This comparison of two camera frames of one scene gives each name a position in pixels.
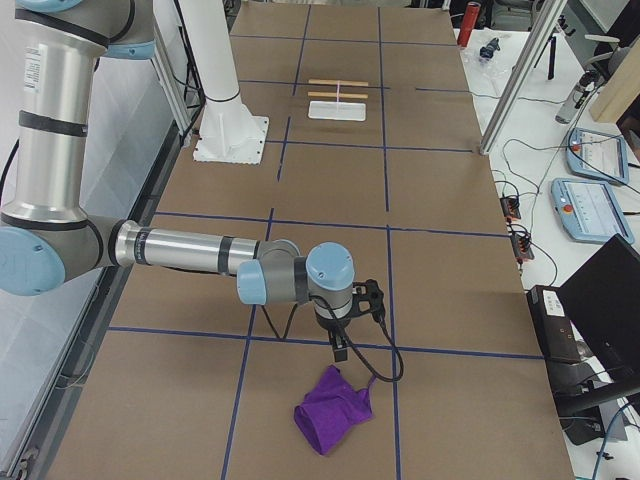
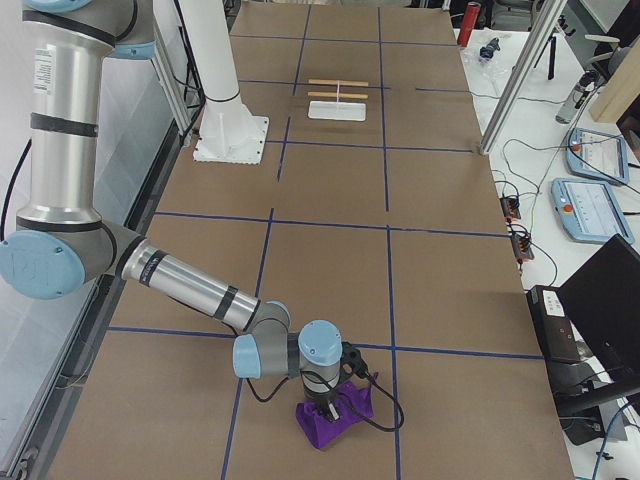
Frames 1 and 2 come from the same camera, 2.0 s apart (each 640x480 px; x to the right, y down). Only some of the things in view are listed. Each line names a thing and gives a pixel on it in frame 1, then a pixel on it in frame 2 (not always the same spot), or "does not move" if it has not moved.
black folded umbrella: x=489 y=49 does not move
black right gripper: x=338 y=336 to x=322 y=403
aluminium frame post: x=542 y=28 does not move
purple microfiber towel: x=331 y=407 does not move
